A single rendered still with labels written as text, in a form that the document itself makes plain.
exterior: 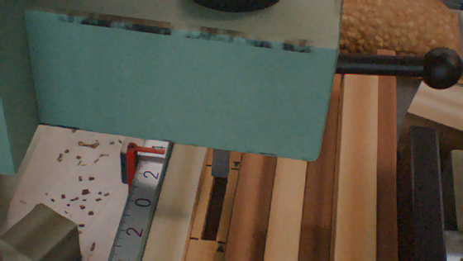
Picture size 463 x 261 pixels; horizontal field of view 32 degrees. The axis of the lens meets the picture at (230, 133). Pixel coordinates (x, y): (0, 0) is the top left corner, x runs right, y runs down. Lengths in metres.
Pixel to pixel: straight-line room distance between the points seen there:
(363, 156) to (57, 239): 0.23
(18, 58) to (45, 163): 0.31
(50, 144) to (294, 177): 0.29
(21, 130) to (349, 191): 0.16
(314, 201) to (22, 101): 0.16
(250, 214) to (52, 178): 0.26
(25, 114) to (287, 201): 0.14
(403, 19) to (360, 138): 0.18
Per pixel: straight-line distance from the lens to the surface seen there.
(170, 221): 0.42
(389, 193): 0.44
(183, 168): 0.45
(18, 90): 0.37
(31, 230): 0.58
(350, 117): 0.46
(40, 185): 0.65
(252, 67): 0.35
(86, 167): 0.66
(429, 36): 0.61
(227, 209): 0.44
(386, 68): 0.39
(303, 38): 0.35
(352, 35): 0.60
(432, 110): 0.53
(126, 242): 0.41
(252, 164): 0.46
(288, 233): 0.42
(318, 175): 0.45
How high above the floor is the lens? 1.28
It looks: 44 degrees down
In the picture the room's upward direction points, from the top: 4 degrees clockwise
